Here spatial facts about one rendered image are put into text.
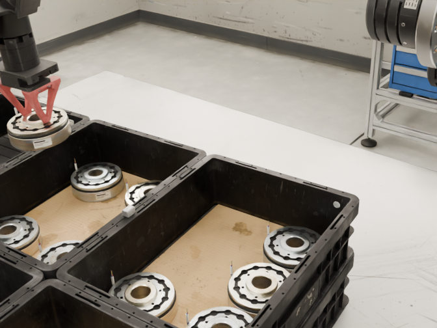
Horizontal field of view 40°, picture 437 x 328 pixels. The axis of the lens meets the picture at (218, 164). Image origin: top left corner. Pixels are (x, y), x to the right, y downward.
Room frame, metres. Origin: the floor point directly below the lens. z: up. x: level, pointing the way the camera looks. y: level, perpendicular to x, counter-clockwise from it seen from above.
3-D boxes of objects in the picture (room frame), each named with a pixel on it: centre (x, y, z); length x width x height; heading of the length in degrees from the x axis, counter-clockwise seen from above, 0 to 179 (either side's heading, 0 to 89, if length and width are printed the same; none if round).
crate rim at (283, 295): (0.72, 0.00, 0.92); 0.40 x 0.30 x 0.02; 145
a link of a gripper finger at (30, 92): (0.92, 0.30, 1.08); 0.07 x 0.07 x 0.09; 54
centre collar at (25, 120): (0.93, 0.31, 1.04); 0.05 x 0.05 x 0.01
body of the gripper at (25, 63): (0.93, 0.31, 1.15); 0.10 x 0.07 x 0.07; 54
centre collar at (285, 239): (0.77, -0.12, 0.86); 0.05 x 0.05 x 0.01
